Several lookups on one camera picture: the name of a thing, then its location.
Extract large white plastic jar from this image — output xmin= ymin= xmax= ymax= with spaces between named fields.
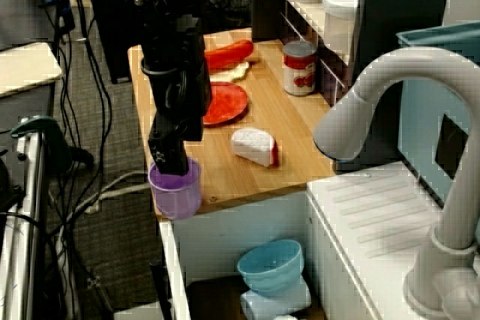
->
xmin=322 ymin=0 xmax=363 ymax=51

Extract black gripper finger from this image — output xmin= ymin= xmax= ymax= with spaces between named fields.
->
xmin=183 ymin=85 xmax=206 ymax=141
xmin=147 ymin=113 xmax=188 ymax=178

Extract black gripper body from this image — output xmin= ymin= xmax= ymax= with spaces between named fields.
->
xmin=141 ymin=18 xmax=213 ymax=128

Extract red white cheese wedge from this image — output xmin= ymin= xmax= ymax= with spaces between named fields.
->
xmin=230 ymin=127 xmax=281 ymax=167

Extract wide dark grey upright panel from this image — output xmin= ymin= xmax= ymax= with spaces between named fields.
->
xmin=352 ymin=0 xmax=453 ymax=73

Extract black box device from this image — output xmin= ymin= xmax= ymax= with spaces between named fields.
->
xmin=0 ymin=154 xmax=24 ymax=216

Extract light blue container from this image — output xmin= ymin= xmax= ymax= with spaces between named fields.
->
xmin=239 ymin=278 xmax=313 ymax=320

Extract purple plastic cup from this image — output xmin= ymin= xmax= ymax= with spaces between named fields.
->
xmin=148 ymin=157 xmax=203 ymax=220

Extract grey toy faucet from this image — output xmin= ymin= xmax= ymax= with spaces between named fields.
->
xmin=313 ymin=46 xmax=480 ymax=320

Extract aluminium extrusion frame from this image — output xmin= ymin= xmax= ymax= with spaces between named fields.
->
xmin=0 ymin=121 xmax=50 ymax=320

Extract beige side table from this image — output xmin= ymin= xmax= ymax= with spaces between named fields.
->
xmin=0 ymin=41 xmax=63 ymax=98

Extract white toy kitchen cabinet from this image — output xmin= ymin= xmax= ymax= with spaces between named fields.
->
xmin=159 ymin=160 xmax=480 ymax=320

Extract red round plate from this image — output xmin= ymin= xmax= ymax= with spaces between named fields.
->
xmin=202 ymin=80 xmax=249 ymax=127

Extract black computer tower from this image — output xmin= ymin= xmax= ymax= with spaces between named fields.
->
xmin=86 ymin=0 xmax=206 ymax=84

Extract light blue bowl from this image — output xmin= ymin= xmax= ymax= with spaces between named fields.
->
xmin=235 ymin=238 xmax=305 ymax=296

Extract narrow dark grey upright panel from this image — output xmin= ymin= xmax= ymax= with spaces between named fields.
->
xmin=250 ymin=0 xmax=287 ymax=42

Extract grey cable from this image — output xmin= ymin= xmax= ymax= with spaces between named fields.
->
xmin=70 ymin=170 xmax=151 ymax=220

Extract tomato soup can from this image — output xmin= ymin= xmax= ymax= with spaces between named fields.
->
xmin=282 ymin=40 xmax=319 ymax=96

